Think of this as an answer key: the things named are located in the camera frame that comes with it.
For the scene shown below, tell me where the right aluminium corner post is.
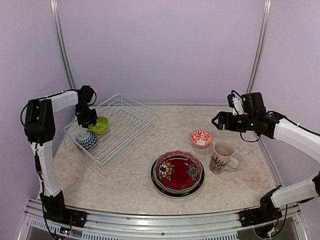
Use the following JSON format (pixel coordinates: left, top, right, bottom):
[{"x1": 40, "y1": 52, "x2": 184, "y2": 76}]
[{"x1": 245, "y1": 0, "x2": 272, "y2": 94}]

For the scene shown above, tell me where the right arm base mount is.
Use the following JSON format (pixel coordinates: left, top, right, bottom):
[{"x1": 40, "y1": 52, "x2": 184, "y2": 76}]
[{"x1": 239, "y1": 187, "x2": 283, "y2": 227}]

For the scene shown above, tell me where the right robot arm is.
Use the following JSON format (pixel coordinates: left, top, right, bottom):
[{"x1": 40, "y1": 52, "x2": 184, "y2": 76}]
[{"x1": 211, "y1": 90, "x2": 320, "y2": 222}]

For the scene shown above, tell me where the white wire dish rack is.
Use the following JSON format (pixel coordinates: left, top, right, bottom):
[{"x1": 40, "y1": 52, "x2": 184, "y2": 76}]
[{"x1": 63, "y1": 93, "x2": 156, "y2": 171}]

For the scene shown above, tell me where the pink dotted scalloped plate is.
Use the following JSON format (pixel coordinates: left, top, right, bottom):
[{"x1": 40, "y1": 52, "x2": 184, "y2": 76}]
[{"x1": 152, "y1": 150, "x2": 204, "y2": 193}]

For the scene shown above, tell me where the aluminium front rail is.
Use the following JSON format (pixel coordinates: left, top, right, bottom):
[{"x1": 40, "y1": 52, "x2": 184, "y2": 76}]
[{"x1": 16, "y1": 199, "x2": 309, "y2": 240}]

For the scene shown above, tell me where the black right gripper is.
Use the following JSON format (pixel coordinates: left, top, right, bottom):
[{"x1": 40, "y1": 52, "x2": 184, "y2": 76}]
[{"x1": 212, "y1": 111, "x2": 256, "y2": 132}]

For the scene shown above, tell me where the left aluminium corner post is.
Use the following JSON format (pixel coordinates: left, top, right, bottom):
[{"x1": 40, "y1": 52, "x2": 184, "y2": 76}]
[{"x1": 49, "y1": 0, "x2": 76, "y2": 89}]

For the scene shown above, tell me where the seashell print mug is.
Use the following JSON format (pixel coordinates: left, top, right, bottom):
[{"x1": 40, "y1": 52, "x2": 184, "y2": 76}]
[{"x1": 209, "y1": 140, "x2": 240, "y2": 174}]

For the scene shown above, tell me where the aluminium corner post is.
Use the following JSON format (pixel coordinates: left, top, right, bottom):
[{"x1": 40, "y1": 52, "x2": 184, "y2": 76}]
[
  {"x1": 245, "y1": 0, "x2": 272, "y2": 94},
  {"x1": 49, "y1": 0, "x2": 76, "y2": 89}
]

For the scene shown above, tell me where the blue white patterned cup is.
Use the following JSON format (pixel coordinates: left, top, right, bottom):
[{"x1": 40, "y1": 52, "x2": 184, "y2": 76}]
[{"x1": 75, "y1": 130, "x2": 97, "y2": 151}]

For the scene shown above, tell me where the black wavy line bowl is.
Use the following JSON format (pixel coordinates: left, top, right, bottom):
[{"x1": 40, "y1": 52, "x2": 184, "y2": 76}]
[{"x1": 154, "y1": 155, "x2": 200, "y2": 191}]

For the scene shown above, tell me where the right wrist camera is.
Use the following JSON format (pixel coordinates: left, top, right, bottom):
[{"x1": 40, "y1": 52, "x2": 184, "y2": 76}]
[{"x1": 227, "y1": 90, "x2": 244, "y2": 115}]

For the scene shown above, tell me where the red white patterned bowl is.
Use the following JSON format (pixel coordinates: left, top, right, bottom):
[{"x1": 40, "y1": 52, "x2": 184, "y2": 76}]
[{"x1": 190, "y1": 129, "x2": 213, "y2": 149}]

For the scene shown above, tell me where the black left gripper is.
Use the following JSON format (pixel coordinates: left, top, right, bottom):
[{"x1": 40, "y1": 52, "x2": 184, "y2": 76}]
[{"x1": 75, "y1": 103, "x2": 99, "y2": 128}]

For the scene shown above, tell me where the lime green bowl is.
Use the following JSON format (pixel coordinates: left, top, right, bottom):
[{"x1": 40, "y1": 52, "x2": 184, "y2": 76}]
[{"x1": 88, "y1": 116, "x2": 109, "y2": 135}]

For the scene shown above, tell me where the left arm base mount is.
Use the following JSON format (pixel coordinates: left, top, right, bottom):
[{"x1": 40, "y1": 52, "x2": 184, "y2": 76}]
[{"x1": 40, "y1": 191, "x2": 88, "y2": 228}]

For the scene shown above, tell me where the black rimmed striped plate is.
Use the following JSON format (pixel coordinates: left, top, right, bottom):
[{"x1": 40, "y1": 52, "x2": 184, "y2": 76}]
[{"x1": 150, "y1": 159, "x2": 206, "y2": 197}]

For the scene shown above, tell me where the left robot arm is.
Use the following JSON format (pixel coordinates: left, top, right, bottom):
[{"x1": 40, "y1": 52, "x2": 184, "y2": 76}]
[{"x1": 20, "y1": 85, "x2": 98, "y2": 223}]

